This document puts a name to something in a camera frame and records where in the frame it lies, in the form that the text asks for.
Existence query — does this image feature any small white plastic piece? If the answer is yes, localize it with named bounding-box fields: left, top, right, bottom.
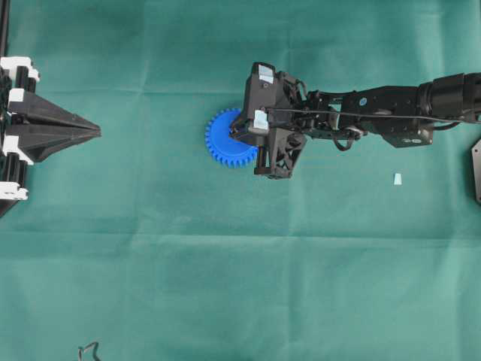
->
left=393, top=173, right=403, bottom=186

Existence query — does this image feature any black metal base plate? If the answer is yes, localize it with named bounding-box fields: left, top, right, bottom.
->
left=471, top=139, right=481, bottom=204

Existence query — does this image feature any blue plastic gear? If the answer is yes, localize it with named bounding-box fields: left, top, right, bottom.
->
left=204, top=108, right=257, bottom=168

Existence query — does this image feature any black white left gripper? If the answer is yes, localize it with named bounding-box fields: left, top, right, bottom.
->
left=1, top=56, right=101, bottom=201

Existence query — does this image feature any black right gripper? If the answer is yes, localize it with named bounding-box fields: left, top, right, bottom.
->
left=229, top=62, right=306, bottom=179

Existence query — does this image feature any green table cloth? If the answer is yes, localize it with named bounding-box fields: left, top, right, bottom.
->
left=1, top=1, right=480, bottom=360

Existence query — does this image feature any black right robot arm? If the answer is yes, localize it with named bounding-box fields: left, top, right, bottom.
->
left=229, top=62, right=480, bottom=179

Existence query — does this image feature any black frame bar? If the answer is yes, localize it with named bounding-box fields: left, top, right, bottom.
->
left=0, top=0, right=11, bottom=57

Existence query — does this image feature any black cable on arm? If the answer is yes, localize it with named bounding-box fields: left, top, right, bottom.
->
left=268, top=107, right=481, bottom=125

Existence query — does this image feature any black bent wire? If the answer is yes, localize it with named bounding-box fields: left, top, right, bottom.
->
left=77, top=341, right=103, bottom=361

